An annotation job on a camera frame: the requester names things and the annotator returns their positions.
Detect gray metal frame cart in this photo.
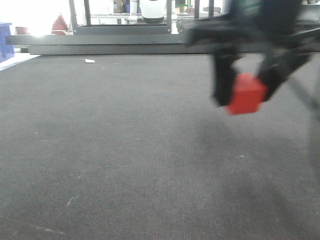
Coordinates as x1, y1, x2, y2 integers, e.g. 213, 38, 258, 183
68, 0, 178, 35

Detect red fire extinguisher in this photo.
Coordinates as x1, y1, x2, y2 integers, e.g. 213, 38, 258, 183
51, 14, 69, 35

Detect white paper scrap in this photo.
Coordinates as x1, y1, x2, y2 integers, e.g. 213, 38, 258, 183
84, 58, 96, 64

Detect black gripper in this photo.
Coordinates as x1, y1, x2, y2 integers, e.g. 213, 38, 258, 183
183, 0, 320, 107

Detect red magnetic block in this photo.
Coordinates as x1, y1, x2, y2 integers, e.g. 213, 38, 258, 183
225, 73, 268, 115

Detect red box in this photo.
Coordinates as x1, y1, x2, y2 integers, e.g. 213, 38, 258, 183
15, 26, 30, 35

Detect blue plastic crate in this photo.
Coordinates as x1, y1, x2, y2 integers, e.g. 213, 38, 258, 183
0, 22, 15, 63

